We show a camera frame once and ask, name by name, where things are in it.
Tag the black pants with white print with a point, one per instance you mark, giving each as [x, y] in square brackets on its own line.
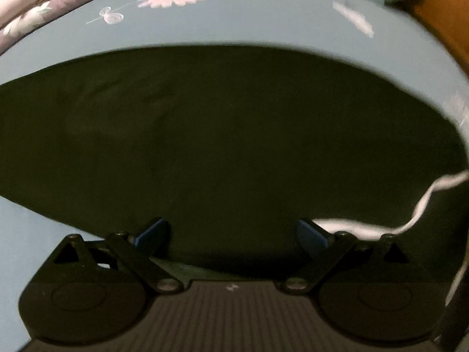
[220, 135]

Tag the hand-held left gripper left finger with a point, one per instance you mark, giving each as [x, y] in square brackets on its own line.
[150, 233]

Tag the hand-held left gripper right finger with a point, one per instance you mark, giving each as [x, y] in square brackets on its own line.
[311, 233]

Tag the wooden headboard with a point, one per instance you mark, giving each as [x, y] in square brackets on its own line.
[443, 18]

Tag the blue floral bed sheet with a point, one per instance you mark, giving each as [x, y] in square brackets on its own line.
[256, 22]

